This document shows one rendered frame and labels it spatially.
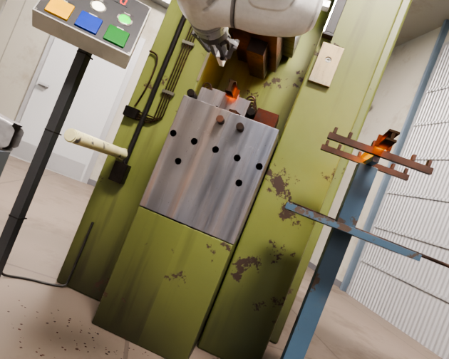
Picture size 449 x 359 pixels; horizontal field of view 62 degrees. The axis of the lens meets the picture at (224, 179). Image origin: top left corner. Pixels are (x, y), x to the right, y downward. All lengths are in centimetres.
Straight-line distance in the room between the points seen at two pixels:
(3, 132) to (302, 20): 60
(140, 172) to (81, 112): 393
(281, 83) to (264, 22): 121
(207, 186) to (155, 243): 28
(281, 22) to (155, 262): 96
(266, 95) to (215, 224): 85
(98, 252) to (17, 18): 466
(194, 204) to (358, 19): 102
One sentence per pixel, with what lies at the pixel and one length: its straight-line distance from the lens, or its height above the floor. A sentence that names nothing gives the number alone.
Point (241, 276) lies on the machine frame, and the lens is 158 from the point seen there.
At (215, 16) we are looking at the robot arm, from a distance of 81.
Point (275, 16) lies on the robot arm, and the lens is 78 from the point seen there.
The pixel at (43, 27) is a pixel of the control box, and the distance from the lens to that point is 153.
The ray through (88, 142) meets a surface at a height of 62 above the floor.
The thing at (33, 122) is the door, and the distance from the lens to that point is 565.
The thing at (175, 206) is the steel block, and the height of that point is 52.
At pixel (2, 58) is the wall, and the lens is 593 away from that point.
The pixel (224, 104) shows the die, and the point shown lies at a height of 95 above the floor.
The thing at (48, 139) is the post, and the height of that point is 57.
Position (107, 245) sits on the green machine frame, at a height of 23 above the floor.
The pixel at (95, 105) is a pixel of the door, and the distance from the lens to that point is 552.
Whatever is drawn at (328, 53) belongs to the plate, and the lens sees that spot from 167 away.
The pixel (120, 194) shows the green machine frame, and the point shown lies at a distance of 167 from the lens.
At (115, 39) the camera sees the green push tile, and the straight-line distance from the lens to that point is 147.
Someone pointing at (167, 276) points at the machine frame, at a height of 27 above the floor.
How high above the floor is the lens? 64
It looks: 1 degrees up
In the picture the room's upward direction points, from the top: 22 degrees clockwise
